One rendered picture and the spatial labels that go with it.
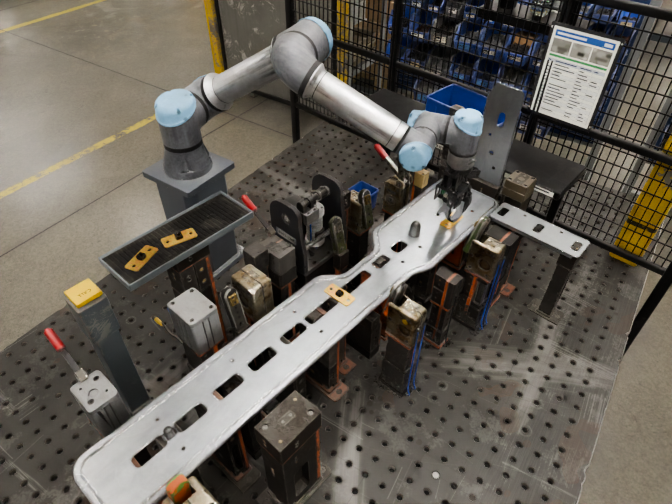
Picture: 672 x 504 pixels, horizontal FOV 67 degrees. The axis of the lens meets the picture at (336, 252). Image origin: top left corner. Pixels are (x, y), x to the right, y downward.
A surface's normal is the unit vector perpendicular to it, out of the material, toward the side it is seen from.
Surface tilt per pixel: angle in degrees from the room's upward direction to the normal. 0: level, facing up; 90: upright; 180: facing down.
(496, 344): 0
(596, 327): 0
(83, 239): 0
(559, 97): 90
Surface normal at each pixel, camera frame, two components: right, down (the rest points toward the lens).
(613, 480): 0.01, -0.73
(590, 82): -0.67, 0.50
